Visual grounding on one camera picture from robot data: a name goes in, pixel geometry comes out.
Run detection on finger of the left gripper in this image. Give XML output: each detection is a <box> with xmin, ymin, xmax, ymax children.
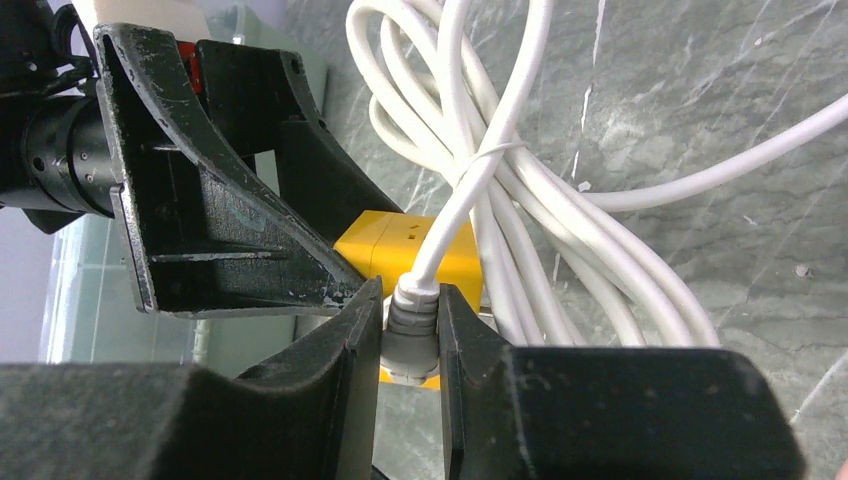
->
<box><xmin>196</xmin><ymin>40</ymin><xmax>400</xmax><ymax>244</ymax></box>

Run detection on white power cable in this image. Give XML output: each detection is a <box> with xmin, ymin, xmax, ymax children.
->
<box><xmin>345</xmin><ymin>0</ymin><xmax>848</xmax><ymax>388</ymax></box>

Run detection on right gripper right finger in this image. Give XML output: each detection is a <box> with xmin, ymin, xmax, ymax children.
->
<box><xmin>438</xmin><ymin>284</ymin><xmax>805</xmax><ymax>479</ymax></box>

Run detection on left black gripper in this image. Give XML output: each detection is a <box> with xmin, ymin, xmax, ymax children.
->
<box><xmin>1</xmin><ymin>1</ymin><xmax>363</xmax><ymax>319</ymax></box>

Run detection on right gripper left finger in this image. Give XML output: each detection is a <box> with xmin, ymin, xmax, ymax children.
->
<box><xmin>1</xmin><ymin>279</ymin><xmax>383</xmax><ymax>479</ymax></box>

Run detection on yellow cube socket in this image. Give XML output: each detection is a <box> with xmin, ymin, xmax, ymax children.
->
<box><xmin>333</xmin><ymin>209</ymin><xmax>484</xmax><ymax>391</ymax></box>

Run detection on clear plastic storage bin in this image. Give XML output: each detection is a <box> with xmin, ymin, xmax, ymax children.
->
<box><xmin>28</xmin><ymin>24</ymin><xmax>357</xmax><ymax>363</ymax></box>

